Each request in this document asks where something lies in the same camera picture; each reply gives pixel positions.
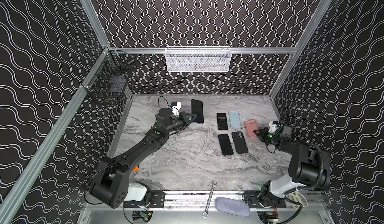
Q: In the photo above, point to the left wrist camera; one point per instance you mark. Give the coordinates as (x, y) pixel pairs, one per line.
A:
(175, 107)

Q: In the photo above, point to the pale blue phone case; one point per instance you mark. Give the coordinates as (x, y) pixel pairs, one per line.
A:
(235, 120)

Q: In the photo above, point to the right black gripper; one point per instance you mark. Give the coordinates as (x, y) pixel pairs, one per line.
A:
(267, 138)

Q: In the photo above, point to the black phone case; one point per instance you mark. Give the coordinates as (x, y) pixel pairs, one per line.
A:
(240, 142)

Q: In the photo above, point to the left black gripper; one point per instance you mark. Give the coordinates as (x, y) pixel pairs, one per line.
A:
(184, 118)

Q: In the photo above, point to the black wire basket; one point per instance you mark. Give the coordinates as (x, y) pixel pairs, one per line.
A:
(108, 87)

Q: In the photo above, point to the silver wrench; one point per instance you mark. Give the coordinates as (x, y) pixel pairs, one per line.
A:
(205, 213)

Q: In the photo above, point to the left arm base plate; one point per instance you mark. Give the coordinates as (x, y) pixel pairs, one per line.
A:
(152, 199)

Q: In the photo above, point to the black phone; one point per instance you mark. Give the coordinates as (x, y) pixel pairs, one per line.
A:
(198, 109)
(225, 144)

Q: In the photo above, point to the white wire basket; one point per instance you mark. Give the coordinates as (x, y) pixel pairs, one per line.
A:
(198, 59)

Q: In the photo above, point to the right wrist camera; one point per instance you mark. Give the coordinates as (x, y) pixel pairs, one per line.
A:
(273, 126)

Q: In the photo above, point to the pink phone case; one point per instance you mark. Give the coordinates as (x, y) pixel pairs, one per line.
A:
(250, 127)

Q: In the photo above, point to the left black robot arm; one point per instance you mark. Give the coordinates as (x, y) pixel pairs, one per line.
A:
(110, 184)

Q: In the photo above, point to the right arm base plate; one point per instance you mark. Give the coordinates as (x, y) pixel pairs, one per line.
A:
(255, 200)

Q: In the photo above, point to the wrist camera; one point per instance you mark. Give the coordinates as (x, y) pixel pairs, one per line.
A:
(175, 107)
(273, 126)

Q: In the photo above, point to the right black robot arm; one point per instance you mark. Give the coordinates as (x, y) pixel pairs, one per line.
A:
(309, 167)

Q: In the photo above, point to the white scissors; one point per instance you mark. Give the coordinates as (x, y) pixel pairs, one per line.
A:
(298, 198)

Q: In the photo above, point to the grey cloth pad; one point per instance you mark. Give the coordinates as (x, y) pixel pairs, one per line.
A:
(232, 207)

